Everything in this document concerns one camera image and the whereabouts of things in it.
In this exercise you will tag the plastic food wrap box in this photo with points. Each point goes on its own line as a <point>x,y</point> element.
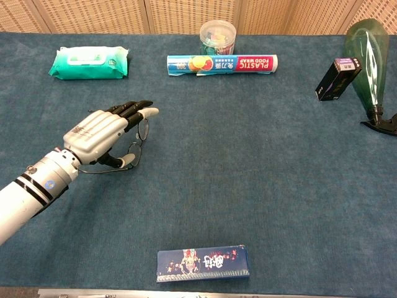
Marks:
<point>248,63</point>

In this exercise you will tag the black and purple small box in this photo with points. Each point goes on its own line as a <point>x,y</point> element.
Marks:
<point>336,80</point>

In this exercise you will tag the green wet wipes pack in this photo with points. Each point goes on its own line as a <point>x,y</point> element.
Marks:
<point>90,69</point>

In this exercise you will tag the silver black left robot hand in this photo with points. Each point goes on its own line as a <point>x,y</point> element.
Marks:
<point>90,133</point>

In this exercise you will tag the thin black metal eyeglasses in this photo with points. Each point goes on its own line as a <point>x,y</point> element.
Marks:
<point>142,132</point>

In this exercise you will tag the dark blue patterned box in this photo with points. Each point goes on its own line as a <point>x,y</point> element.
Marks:
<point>201,264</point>

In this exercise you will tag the clear jar of colourful clips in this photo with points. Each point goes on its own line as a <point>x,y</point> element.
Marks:
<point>217,34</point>

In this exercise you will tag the green spray bottle black trigger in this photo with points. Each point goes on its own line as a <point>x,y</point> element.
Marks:
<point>369,62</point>

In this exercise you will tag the wicker folding screen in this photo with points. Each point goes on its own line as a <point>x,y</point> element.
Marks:
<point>93,15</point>

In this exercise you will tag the blue felt table cover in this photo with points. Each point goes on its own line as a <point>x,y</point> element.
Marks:
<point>248,155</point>

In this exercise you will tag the metal table edge rail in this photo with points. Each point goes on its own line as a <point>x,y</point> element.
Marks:
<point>186,294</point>

